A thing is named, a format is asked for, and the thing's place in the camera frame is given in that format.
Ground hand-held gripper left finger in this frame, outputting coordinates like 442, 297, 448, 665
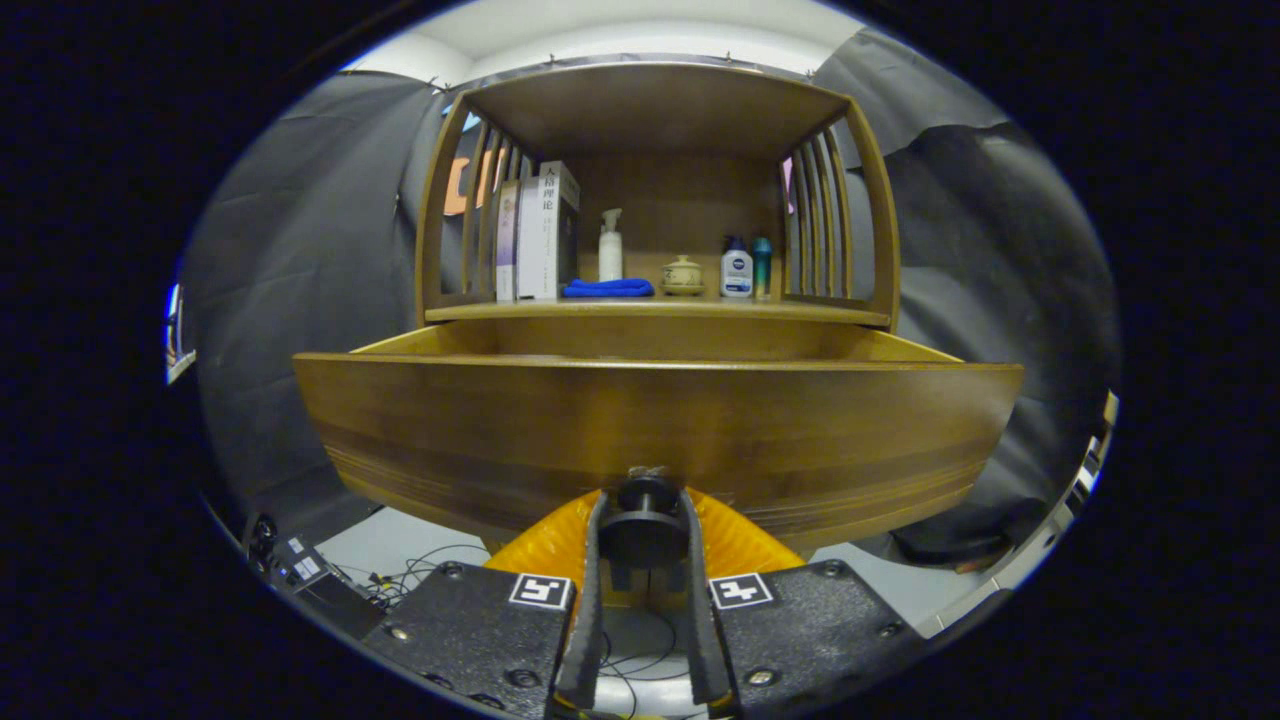
360, 488, 613, 719

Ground black floor device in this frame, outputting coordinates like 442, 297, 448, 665
245, 514, 387, 641

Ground white lotion bottle blue cap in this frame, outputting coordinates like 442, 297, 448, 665
720, 235, 754, 299

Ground thin white book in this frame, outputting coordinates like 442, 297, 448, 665
515, 175, 547, 302

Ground wooden drawer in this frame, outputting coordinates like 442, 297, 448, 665
292, 322, 1025, 593

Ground wooden countertop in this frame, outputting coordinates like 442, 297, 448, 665
425, 294, 891, 329

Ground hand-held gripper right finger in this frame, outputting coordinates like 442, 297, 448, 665
682, 488, 926, 719

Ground beige lidded ceramic cup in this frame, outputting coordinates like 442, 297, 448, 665
660, 255, 706, 297

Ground black backdrop cloth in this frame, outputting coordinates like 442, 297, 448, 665
180, 30, 1121, 573

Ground white pump bottle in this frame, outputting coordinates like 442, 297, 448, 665
598, 208, 625, 283

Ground blue folded cloth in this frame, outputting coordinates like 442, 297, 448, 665
562, 277, 656, 299

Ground thin purple book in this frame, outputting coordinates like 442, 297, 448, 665
496, 180, 522, 303

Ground white blue-edged object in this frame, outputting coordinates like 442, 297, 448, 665
164, 284, 197, 387

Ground thick white and black book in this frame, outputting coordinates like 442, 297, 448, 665
538, 160, 582, 301

